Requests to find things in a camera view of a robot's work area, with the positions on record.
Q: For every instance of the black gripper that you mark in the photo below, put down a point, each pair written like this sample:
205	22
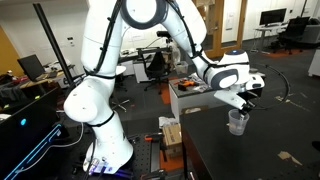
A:
250	98

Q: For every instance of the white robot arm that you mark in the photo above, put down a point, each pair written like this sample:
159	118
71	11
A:
100	100

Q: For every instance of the clear plastic cup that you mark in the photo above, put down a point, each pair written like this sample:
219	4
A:
237	128

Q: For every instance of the white sided side table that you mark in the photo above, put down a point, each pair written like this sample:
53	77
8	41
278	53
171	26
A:
190	100

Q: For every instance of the yellow tape remnant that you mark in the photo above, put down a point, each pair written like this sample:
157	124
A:
285	155

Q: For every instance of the orange hand tool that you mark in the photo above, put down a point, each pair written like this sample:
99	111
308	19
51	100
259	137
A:
186	82

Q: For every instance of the translucent waste bin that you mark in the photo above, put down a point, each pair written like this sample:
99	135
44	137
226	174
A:
182	67

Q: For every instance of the printed cardboard box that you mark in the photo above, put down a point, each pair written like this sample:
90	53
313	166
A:
171	136

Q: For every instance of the white crumpled plastic bag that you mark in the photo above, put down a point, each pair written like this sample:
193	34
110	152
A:
166	121

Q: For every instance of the wooden door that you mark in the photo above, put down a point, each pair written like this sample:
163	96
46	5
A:
218	33

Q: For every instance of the black mesh office chair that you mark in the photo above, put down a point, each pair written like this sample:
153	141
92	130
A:
295	30

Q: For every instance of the black monitor on desk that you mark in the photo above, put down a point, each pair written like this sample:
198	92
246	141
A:
273	16

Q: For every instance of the red black clamp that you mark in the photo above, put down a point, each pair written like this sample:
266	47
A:
151	137

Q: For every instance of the black perforated breadboard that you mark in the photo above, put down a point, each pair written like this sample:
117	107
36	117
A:
143	156

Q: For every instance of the white round stool seat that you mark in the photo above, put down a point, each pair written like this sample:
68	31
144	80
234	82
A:
120	70

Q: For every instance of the black slanted pole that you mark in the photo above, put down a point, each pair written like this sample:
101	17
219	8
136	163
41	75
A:
50	36

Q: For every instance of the black case blue light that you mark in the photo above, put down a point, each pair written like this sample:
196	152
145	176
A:
26	140

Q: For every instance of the aluminium extrusion frame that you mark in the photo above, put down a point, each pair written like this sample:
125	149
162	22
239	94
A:
155	156

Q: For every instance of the black camera bar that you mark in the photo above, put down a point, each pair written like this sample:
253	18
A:
164	34

